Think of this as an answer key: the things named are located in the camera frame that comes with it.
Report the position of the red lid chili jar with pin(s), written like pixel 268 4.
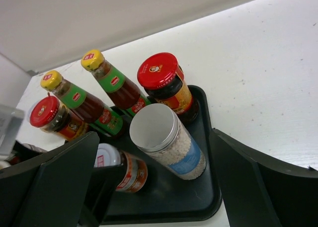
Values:
pixel 51 116
pixel 163 79

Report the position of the yellow cap sauce bottle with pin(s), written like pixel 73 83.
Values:
pixel 86 106
pixel 121 90

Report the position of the black plastic tray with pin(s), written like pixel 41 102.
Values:
pixel 166 198

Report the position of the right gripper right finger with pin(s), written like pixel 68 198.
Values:
pixel 262 191

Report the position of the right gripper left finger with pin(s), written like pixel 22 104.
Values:
pixel 48 190

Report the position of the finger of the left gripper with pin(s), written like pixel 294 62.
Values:
pixel 100 189

